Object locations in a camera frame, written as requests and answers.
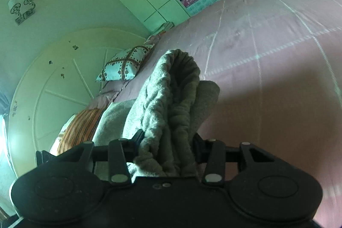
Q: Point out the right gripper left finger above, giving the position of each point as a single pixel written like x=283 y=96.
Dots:
x=109 y=162

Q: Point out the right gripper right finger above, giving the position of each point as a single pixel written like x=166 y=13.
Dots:
x=215 y=155

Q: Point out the orange striped pillow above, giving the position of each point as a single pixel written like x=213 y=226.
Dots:
x=80 y=128

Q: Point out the pink pillow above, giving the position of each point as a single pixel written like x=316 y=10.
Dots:
x=108 y=94

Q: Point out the white patterned pillow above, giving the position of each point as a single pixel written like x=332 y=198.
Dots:
x=125 y=64

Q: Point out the white round headboard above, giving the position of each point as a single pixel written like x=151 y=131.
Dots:
x=60 y=82

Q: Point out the pink quilted bedspread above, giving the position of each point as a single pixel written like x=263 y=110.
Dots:
x=278 y=66

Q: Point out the wall lamp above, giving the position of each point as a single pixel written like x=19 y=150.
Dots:
x=22 y=11

